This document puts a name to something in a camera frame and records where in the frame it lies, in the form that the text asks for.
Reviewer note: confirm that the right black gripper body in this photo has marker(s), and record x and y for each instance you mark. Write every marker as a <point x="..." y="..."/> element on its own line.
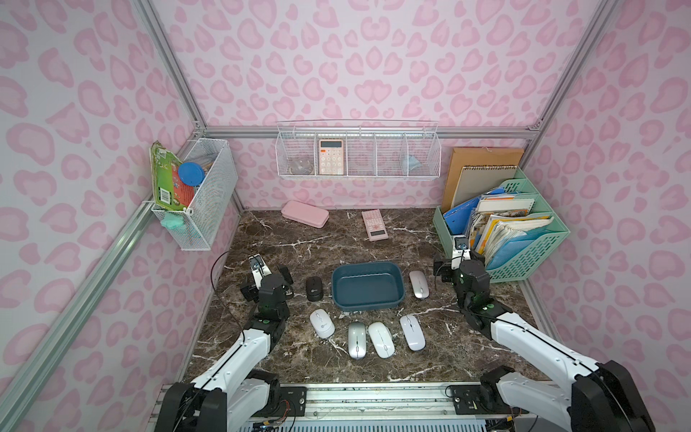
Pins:
<point x="442" y="269"/>

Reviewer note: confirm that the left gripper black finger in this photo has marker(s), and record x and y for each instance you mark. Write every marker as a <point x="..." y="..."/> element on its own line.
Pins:
<point x="285" y="272"/>
<point x="249" y="292"/>

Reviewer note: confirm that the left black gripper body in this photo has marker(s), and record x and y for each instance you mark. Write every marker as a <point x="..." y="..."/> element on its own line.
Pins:
<point x="251" y="292"/>

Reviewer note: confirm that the light grey mouse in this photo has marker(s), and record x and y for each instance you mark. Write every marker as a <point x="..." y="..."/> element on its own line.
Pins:
<point x="419" y="284"/>

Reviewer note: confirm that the black mouse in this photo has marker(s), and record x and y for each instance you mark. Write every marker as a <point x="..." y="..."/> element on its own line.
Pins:
<point x="314" y="289"/>

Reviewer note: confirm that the white round mouse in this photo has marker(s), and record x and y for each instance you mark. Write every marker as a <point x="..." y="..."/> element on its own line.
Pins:
<point x="322" y="324"/>

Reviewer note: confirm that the dark teal storage box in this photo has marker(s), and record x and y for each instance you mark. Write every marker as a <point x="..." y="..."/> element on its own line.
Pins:
<point x="368" y="286"/>

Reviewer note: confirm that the white slim mouse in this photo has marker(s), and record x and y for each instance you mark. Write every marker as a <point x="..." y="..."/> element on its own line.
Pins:
<point x="382" y="340"/>

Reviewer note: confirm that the silver grey mouse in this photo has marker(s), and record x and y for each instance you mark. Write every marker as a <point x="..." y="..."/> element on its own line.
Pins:
<point x="356" y="338"/>

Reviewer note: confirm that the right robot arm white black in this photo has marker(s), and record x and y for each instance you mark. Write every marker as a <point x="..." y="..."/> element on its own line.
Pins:
<point x="584" y="394"/>

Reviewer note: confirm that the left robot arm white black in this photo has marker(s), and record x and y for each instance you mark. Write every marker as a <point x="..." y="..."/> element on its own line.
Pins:
<point x="225" y="396"/>

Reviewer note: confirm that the green file organizer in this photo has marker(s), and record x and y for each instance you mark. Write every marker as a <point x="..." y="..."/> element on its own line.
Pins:
<point x="526" y="261"/>

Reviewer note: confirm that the blue folder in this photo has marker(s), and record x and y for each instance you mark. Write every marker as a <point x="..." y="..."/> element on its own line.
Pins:
<point x="458" y="217"/>

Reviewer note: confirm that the pink pencil case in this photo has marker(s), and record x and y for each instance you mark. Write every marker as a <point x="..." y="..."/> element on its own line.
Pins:
<point x="305" y="213"/>

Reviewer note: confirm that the stack of books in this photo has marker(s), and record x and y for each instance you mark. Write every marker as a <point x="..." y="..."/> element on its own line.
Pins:
<point x="502" y="224"/>

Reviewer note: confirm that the pink calculator on table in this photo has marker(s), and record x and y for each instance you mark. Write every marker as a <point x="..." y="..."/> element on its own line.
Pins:
<point x="374" y="225"/>

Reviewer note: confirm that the white mesh side basket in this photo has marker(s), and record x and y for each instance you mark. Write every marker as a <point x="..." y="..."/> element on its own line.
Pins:
<point x="209" y="201"/>

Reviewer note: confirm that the spiral sketch pad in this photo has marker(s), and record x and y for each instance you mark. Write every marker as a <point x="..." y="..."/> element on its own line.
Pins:
<point x="477" y="180"/>

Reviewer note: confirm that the clear item in basket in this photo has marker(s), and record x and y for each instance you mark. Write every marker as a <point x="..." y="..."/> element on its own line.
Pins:
<point x="300" y="166"/>

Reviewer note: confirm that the mint green cloth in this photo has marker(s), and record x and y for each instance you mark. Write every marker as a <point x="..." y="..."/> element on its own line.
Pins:
<point x="174" y="222"/>

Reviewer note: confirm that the light blue item in basket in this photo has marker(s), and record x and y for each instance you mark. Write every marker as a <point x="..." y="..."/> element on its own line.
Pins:
<point x="411" y="163"/>

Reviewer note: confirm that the brown clipboard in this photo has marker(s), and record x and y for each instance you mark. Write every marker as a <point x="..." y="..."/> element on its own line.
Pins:
<point x="462" y="157"/>

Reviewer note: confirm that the pink calculator in basket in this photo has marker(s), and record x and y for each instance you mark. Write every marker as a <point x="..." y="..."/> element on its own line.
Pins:
<point x="331" y="155"/>

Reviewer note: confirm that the green packaged card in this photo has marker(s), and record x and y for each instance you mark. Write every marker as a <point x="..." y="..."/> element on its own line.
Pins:
<point x="168" y="190"/>

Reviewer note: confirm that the blue round disc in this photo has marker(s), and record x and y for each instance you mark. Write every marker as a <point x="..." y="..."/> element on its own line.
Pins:
<point x="191" y="174"/>

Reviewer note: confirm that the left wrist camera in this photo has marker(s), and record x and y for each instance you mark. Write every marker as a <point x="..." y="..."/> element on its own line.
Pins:
<point x="259" y="269"/>

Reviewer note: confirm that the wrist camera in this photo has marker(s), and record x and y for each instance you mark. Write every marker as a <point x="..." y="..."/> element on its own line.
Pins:
<point x="461" y="251"/>
<point x="259" y="269"/>

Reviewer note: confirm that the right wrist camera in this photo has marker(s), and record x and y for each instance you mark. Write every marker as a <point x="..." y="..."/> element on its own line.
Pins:
<point x="461" y="251"/>

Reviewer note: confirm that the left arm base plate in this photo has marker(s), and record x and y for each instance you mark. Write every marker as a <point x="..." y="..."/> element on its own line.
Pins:
<point x="286" y="401"/>

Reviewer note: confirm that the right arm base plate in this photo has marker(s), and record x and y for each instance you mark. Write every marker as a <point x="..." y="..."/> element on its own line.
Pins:
<point x="476" y="399"/>

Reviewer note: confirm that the aluminium front rail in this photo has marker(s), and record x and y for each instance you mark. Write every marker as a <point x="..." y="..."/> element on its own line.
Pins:
<point x="375" y="407"/>

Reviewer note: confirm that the white wire wall basket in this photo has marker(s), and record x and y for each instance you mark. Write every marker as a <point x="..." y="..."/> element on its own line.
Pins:
<point x="372" y="149"/>

